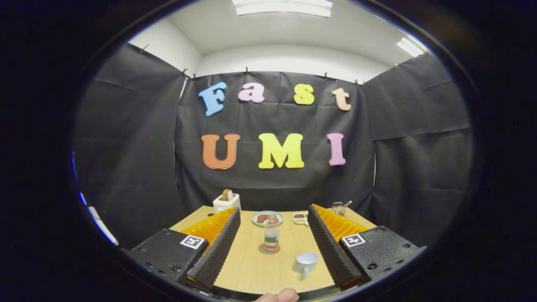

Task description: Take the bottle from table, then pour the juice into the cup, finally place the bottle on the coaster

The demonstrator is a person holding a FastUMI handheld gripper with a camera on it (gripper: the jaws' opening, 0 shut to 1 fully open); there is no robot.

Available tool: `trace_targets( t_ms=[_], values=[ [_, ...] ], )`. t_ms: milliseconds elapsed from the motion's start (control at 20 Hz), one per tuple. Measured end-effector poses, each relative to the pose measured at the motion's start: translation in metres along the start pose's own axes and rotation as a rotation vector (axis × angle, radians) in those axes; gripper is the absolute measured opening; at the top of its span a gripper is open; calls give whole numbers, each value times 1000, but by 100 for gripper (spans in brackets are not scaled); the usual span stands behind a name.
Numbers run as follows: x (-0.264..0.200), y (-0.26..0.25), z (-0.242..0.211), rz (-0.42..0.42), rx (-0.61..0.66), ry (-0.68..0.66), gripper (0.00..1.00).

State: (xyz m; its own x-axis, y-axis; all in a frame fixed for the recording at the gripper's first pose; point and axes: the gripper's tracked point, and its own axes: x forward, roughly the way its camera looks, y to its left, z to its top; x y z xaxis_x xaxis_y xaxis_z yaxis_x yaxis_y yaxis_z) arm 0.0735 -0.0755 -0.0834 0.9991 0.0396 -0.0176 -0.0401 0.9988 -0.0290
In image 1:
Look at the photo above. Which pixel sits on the round brown coaster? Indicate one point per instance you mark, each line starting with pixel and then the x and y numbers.
pixel 261 250

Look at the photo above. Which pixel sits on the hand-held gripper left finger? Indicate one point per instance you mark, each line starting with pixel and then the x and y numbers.
pixel 218 251

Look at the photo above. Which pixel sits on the clear juice bottle red collar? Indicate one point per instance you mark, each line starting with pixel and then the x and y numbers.
pixel 271 239

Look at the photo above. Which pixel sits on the wooden table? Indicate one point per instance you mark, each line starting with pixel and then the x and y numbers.
pixel 251 272

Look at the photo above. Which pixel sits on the white toaster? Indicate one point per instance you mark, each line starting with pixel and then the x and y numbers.
pixel 225 205

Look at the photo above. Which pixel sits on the green plate with meat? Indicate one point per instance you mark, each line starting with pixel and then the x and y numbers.
pixel 259 218

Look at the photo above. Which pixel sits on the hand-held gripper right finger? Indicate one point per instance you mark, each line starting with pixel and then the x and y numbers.
pixel 329 251

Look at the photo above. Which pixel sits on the black backdrop cloth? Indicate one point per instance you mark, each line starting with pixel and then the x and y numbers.
pixel 138 167

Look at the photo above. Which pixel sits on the bread slice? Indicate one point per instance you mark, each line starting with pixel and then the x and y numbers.
pixel 227 194

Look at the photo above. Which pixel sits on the small ceiling light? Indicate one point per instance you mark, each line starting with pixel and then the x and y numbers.
pixel 410 47

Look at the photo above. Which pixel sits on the metal mesh holder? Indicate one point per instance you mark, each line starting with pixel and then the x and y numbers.
pixel 338 208

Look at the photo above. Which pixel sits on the white divided dish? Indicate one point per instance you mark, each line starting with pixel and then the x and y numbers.
pixel 300 218

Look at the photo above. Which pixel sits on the long ceiling light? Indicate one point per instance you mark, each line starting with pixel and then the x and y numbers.
pixel 283 7

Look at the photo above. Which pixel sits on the white cup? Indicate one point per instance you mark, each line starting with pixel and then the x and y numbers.
pixel 305 261

